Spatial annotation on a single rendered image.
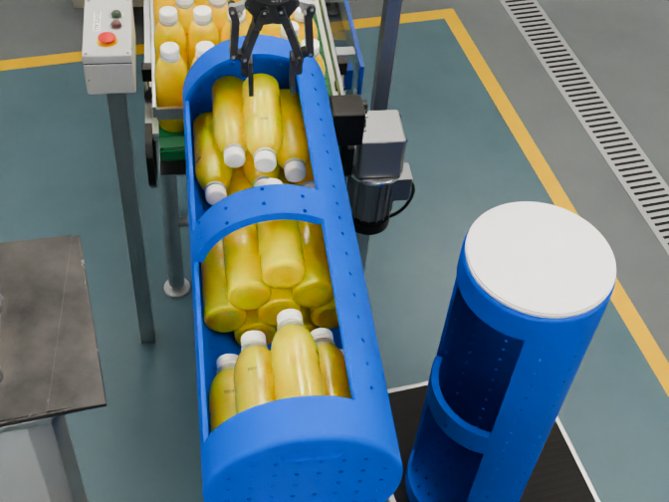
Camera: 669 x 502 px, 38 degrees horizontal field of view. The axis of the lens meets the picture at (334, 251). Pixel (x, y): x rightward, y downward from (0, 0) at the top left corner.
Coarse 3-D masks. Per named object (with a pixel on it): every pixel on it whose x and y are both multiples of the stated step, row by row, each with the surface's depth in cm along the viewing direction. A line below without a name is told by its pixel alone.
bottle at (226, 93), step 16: (224, 80) 187; (240, 80) 188; (224, 96) 184; (240, 96) 185; (224, 112) 181; (240, 112) 182; (224, 128) 179; (240, 128) 179; (224, 144) 178; (240, 144) 178
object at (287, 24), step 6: (282, 12) 148; (282, 18) 150; (282, 24) 150; (288, 24) 151; (288, 30) 152; (294, 30) 154; (288, 36) 153; (294, 36) 153; (294, 42) 154; (294, 48) 155; (300, 48) 156; (294, 54) 156; (300, 54) 156; (300, 60) 156
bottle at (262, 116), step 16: (256, 80) 180; (272, 80) 182; (256, 96) 178; (272, 96) 179; (256, 112) 175; (272, 112) 176; (256, 128) 173; (272, 128) 173; (256, 144) 172; (272, 144) 173
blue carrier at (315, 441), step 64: (256, 64) 187; (320, 128) 172; (192, 192) 169; (256, 192) 156; (320, 192) 159; (192, 256) 160; (384, 384) 143; (256, 448) 127; (320, 448) 129; (384, 448) 132
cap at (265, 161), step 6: (264, 150) 172; (258, 156) 171; (264, 156) 171; (270, 156) 171; (258, 162) 171; (264, 162) 171; (270, 162) 172; (276, 162) 172; (258, 168) 172; (264, 168) 173; (270, 168) 173
